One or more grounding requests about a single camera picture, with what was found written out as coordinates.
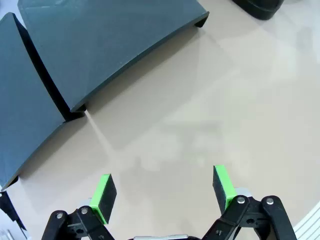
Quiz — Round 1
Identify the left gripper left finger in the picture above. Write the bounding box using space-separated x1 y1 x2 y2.
41 173 118 240

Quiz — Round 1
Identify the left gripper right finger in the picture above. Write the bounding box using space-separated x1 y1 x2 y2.
202 164 298 240

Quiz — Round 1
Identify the black round-toe leather shoe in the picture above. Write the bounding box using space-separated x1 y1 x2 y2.
231 0 283 21

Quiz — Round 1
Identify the dark grey shoe stand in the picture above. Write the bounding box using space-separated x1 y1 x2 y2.
0 11 86 192
17 0 210 113

